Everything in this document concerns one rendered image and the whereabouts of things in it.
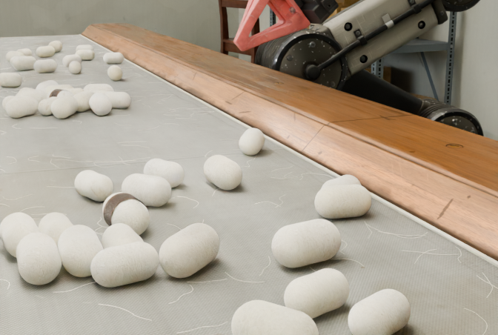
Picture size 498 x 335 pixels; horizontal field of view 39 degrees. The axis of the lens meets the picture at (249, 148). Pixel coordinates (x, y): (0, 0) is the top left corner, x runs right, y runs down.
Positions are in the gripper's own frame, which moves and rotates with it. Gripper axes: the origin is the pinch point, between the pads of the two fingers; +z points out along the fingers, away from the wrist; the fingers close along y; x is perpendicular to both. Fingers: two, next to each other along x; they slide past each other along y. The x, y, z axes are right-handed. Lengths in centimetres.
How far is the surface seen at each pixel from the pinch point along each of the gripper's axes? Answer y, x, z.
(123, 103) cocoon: -4.2, -3.4, 13.7
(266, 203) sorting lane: 30.8, -0.6, 13.3
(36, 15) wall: -458, 19, -8
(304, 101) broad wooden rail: 11.1, 5.2, 2.0
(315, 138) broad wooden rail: 20.7, 3.9, 5.7
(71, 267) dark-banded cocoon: 38.5, -9.8, 23.1
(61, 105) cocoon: -1.3, -8.4, 18.5
